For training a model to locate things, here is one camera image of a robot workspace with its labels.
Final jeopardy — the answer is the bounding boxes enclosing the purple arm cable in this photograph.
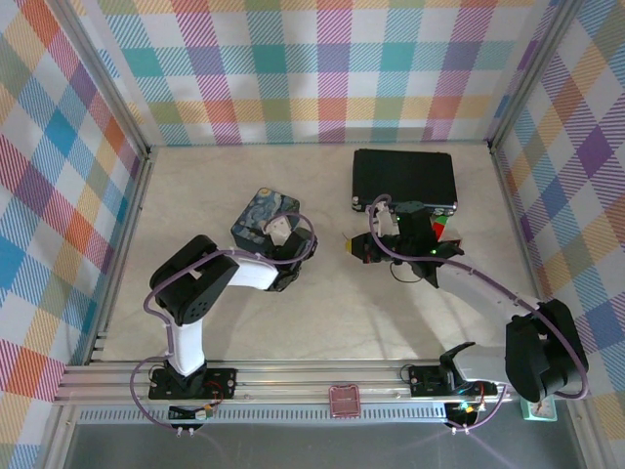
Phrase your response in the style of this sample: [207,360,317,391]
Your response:
[366,193,591,403]
[143,212,317,359]

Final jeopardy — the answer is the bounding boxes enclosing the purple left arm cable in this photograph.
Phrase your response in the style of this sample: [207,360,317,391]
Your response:
[143,212,317,359]

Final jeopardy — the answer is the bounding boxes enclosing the mint green small box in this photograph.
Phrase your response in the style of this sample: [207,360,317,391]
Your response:
[520,394,559,423]

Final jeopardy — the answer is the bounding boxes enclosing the pink square tag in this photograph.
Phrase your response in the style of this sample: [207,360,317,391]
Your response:
[327,384,363,418]

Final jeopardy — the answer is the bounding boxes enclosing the right base connector board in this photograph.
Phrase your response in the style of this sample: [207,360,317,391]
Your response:
[445,399,484,427]

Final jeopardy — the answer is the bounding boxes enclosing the aluminium left side rail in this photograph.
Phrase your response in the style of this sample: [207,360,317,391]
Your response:
[41,146,156,469]

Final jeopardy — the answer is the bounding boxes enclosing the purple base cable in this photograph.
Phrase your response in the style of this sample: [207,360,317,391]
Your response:
[451,385,510,434]
[128,355,196,434]

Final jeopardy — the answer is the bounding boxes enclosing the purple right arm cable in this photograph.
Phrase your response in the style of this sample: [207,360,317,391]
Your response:
[366,193,591,403]

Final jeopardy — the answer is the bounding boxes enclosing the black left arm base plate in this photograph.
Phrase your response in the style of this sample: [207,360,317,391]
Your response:
[147,366,239,403]

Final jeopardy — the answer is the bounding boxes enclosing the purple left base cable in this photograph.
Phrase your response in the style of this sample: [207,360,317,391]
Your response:
[128,355,196,434]

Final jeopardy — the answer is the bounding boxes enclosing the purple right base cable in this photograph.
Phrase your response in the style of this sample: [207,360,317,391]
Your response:
[451,385,510,434]

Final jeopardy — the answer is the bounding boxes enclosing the starry night painting box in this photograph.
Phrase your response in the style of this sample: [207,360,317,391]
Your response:
[229,188,302,251]

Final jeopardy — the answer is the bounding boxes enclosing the black hard case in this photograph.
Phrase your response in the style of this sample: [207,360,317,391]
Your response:
[351,149,460,216]

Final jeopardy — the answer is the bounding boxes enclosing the aluminium left corner post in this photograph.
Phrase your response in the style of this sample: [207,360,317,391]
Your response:
[53,0,153,153]

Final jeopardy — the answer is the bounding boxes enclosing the slotted grey cable duct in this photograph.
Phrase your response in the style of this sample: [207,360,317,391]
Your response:
[76,407,456,427]

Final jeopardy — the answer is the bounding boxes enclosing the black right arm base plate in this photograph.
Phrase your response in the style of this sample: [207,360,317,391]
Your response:
[406,363,500,399]

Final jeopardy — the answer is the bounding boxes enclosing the left base connector board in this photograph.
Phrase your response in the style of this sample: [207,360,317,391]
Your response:
[167,402,217,422]

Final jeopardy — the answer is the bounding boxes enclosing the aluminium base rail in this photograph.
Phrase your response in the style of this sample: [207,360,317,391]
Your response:
[52,360,520,405]

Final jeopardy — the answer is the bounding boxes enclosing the aluminium corner post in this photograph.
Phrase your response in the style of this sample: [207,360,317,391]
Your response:
[53,0,153,153]
[485,0,590,148]

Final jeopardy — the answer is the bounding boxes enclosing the base connector board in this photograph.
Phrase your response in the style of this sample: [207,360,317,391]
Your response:
[167,402,217,422]
[445,399,484,427]

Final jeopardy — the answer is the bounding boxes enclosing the aluminium right corner post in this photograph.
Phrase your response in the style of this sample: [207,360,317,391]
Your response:
[485,0,590,148]

